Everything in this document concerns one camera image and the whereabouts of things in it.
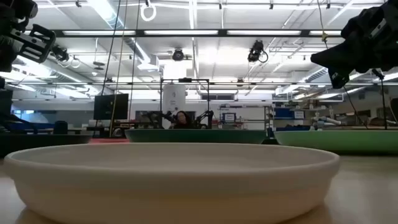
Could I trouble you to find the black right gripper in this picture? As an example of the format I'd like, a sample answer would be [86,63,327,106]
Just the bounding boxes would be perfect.
[310,0,398,90]

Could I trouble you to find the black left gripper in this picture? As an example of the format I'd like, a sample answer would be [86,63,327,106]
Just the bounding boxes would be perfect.
[0,0,57,73]

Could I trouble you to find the light green plastic plate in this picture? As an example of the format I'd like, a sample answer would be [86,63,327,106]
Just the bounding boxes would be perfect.
[273,129,398,156]

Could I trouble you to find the white plastic plate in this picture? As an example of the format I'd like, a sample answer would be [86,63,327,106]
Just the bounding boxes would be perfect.
[3,142,341,224]

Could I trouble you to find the black tripod stand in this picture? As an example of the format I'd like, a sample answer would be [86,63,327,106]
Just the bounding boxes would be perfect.
[371,68,389,131]

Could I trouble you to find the blue storage bins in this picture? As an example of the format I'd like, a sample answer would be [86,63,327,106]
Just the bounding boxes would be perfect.
[274,107,305,120]

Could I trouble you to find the black round bin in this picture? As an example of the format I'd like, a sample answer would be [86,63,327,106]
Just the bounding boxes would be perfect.
[53,120,69,135]

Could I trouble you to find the black monitor screen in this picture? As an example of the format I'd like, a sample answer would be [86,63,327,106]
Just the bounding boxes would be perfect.
[93,93,129,121]

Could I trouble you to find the red floor mat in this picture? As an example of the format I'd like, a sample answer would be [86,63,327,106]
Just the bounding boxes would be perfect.
[90,138,130,144]

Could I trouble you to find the LED light bar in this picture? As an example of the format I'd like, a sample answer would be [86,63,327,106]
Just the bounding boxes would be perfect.
[52,29,343,39]

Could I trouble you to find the white cylindrical tank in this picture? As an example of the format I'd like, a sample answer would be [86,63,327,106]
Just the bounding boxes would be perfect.
[162,83,187,113]

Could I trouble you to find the person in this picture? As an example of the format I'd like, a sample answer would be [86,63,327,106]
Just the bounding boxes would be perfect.
[169,110,196,130]

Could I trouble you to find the dark green plastic plate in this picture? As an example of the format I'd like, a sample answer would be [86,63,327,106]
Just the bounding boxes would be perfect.
[124,128,268,145]

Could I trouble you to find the black hanging camera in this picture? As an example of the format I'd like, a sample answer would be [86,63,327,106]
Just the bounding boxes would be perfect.
[172,48,185,62]
[50,44,71,63]
[247,39,269,63]

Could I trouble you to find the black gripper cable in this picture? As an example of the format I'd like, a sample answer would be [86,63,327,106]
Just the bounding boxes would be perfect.
[343,85,369,130]

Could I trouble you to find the black hanging cable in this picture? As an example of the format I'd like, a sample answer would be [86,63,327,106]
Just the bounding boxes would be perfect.
[127,0,141,122]
[99,0,123,97]

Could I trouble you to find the yellow hanging rope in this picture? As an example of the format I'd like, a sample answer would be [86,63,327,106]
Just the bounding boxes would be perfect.
[108,0,129,138]

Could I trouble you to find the white hanging ring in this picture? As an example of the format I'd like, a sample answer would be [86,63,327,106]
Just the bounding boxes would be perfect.
[140,2,157,22]

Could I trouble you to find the thin black metal frame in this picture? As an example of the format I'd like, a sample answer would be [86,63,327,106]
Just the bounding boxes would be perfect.
[159,77,211,129]

